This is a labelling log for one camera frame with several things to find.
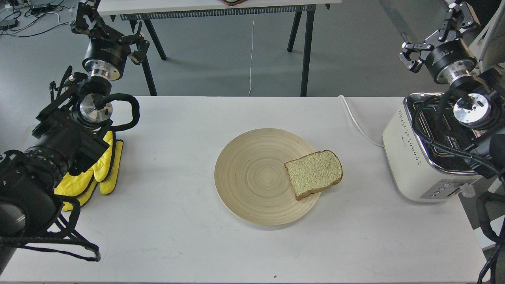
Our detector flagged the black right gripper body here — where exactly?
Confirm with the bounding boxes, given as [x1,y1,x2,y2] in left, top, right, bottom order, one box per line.
[424,38,477,84]

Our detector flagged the cream and chrome toaster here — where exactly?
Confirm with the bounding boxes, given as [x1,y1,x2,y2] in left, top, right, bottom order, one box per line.
[383,92,491,202]

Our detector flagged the white hanging cable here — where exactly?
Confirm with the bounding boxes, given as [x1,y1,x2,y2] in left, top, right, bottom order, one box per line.
[247,14,255,97]

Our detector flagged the yellow oven mitt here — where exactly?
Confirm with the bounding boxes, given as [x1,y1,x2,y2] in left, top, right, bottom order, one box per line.
[54,131,124,207]

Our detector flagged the black floor cables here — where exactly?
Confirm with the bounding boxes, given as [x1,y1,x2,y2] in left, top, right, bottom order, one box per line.
[0,0,79,38]

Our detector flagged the round wooden plate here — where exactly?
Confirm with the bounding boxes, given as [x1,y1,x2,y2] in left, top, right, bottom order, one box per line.
[214,128,320,226]

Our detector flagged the white background table black legs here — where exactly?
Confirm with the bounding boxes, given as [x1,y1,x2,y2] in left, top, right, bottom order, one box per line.
[97,0,335,97]

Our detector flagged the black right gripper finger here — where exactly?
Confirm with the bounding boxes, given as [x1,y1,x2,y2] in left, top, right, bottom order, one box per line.
[435,0,481,43]
[398,42,434,73]

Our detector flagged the white toaster power cable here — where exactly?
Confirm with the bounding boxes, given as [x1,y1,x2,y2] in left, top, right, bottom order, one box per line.
[339,95,384,148]

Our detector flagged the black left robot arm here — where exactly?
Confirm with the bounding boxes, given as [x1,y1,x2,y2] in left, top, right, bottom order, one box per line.
[0,0,150,269]

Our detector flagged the slice of bread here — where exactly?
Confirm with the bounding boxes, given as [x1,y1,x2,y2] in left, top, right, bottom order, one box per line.
[284,150,343,201]

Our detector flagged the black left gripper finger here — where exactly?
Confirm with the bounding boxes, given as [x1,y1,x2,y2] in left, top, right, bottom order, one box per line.
[118,34,150,65]
[71,0,106,38]

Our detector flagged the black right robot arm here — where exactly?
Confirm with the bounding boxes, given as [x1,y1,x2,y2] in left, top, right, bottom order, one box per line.
[399,0,504,185]

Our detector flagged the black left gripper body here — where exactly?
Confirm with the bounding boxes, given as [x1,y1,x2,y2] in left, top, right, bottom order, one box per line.
[82,36,132,81]

